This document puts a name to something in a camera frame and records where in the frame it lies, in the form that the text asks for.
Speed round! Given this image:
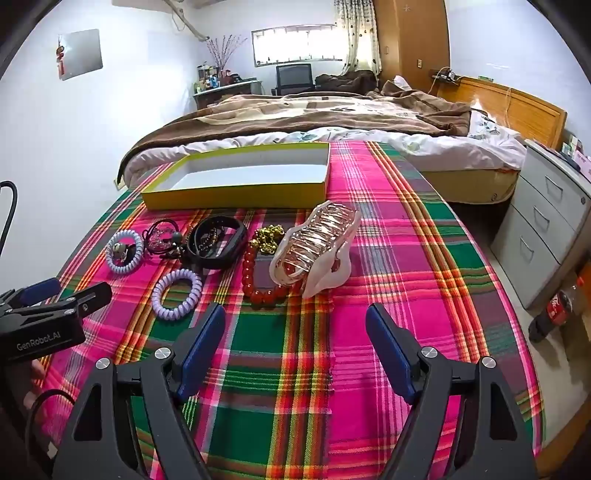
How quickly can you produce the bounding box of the desk with bottles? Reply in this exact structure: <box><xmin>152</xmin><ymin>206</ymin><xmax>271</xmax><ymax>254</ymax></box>
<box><xmin>193</xmin><ymin>64</ymin><xmax>263</xmax><ymax>110</ymax></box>

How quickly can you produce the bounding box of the yellow shallow cardboard box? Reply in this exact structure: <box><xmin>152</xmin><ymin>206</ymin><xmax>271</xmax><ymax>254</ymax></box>
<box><xmin>141</xmin><ymin>142</ymin><xmax>331</xmax><ymax>211</ymax></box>

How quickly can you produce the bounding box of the bed with white sheet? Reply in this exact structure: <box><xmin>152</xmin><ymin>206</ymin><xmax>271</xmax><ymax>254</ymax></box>
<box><xmin>117</xmin><ymin>75</ymin><xmax>529</xmax><ymax>205</ymax></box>

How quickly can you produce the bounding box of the black wrist band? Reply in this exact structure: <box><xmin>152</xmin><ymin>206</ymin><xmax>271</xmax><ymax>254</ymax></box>
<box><xmin>183</xmin><ymin>215</ymin><xmax>247</xmax><ymax>270</ymax></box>

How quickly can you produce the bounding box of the grey wall panel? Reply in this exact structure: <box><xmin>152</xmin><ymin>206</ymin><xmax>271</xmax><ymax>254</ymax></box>
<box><xmin>56</xmin><ymin>29</ymin><xmax>103</xmax><ymax>81</ymax></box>

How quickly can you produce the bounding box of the blue spiral hair tie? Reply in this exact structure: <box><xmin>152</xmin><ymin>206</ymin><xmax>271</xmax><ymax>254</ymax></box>
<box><xmin>104</xmin><ymin>228</ymin><xmax>146</xmax><ymax>275</ymax></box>

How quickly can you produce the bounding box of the plaid pink green tablecloth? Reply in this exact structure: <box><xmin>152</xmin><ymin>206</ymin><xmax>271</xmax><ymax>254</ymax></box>
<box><xmin>41</xmin><ymin>142</ymin><xmax>545</xmax><ymax>479</ymax></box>

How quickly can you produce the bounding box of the red bead bracelet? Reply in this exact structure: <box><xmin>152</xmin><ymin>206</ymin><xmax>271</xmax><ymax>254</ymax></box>
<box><xmin>240</xmin><ymin>238</ymin><xmax>297</xmax><ymax>309</ymax></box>

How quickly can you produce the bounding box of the brown fleece blanket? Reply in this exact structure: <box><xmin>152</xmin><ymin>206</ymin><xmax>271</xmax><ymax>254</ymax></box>
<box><xmin>116</xmin><ymin>81</ymin><xmax>472</xmax><ymax>186</ymax></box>

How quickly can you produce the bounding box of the black office chair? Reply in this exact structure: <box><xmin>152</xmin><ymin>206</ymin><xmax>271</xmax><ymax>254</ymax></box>
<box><xmin>273</xmin><ymin>63</ymin><xmax>315</xmax><ymax>96</ymax></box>

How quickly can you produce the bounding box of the purple spiral hair tie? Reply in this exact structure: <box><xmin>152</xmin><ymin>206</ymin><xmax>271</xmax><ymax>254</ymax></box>
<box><xmin>150</xmin><ymin>268</ymin><xmax>205</xmax><ymax>322</ymax></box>

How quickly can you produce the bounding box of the cola bottle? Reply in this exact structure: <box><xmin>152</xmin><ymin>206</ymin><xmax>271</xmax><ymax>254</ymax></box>
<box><xmin>528</xmin><ymin>269</ymin><xmax>590</xmax><ymax>343</ymax></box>

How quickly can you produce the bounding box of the person's left hand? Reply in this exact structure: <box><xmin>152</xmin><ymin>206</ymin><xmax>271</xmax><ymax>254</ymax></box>
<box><xmin>22</xmin><ymin>359</ymin><xmax>45</xmax><ymax>411</ymax></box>

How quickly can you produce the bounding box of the floral curtain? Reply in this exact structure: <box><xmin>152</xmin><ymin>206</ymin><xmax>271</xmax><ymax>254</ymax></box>
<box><xmin>334</xmin><ymin>0</ymin><xmax>382</xmax><ymax>76</ymax></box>

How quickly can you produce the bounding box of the dark clothes pile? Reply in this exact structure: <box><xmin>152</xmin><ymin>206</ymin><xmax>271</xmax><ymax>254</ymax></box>
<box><xmin>315</xmin><ymin>70</ymin><xmax>378</xmax><ymax>95</ymax></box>

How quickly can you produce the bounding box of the wooden headboard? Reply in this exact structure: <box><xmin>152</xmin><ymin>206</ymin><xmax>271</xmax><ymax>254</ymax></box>
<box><xmin>437</xmin><ymin>77</ymin><xmax>567</xmax><ymax>149</ymax></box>

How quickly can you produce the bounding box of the black cable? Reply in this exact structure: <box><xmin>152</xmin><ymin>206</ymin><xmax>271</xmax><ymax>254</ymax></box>
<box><xmin>0</xmin><ymin>180</ymin><xmax>19</xmax><ymax>257</ymax></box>

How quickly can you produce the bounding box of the wooden wardrobe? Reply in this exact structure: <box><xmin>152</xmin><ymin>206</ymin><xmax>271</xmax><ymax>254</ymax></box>
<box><xmin>374</xmin><ymin>0</ymin><xmax>450</xmax><ymax>92</ymax></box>

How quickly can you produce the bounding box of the dried branch bouquet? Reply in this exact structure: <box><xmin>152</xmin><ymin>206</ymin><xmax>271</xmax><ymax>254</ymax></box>
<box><xmin>205</xmin><ymin>34</ymin><xmax>246</xmax><ymax>73</ymax></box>

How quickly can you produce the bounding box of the grey drawer cabinet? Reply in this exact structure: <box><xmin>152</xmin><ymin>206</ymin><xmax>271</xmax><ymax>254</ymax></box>
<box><xmin>491</xmin><ymin>140</ymin><xmax>590</xmax><ymax>309</ymax></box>

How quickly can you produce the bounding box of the gold bead chain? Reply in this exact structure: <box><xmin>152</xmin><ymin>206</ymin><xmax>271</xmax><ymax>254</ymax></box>
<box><xmin>250</xmin><ymin>224</ymin><xmax>287</xmax><ymax>256</ymax></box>

